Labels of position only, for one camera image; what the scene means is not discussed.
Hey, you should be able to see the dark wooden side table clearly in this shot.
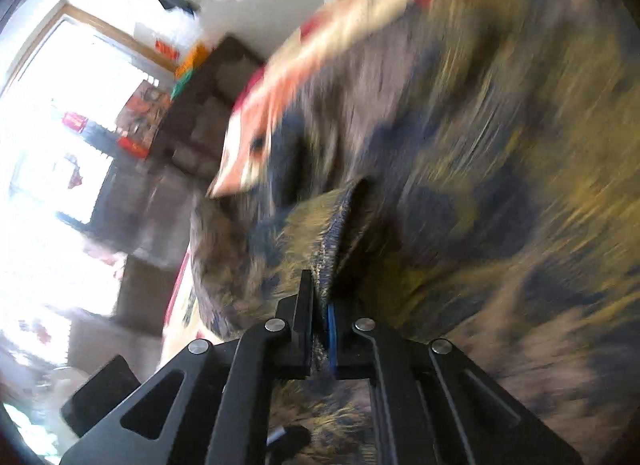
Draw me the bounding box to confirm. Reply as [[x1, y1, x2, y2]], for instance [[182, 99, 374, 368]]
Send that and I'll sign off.
[[149, 35, 264, 180]]

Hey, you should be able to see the navy gold floral garment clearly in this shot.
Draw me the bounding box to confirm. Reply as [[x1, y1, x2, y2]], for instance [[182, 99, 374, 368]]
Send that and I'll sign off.
[[188, 0, 640, 465]]

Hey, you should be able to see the orange bag on table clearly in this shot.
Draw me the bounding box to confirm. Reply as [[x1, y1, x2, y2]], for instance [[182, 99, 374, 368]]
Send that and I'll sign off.
[[175, 42, 210, 79]]

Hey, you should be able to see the orange red cream blanket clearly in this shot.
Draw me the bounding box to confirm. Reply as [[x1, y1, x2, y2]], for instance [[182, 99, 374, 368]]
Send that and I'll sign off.
[[159, 0, 606, 351]]

